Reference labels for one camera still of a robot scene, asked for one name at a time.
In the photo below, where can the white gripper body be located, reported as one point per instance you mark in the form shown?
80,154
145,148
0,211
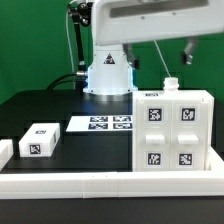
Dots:
133,21

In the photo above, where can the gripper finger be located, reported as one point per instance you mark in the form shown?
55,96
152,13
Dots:
187,56
132,60

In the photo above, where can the white door panel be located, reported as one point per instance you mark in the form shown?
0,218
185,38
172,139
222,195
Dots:
152,135
189,135

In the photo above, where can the white cabinet body box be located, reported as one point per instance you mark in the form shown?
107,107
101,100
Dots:
172,93

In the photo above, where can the white cabinet top block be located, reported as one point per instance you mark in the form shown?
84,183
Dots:
40,140

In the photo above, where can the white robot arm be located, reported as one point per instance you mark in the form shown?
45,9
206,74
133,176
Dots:
110,75

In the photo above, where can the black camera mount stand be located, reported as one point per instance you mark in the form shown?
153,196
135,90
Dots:
80,13

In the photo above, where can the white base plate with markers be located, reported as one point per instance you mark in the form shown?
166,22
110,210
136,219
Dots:
100,123

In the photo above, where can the white U-shaped obstacle wall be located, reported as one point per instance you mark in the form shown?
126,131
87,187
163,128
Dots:
115,184

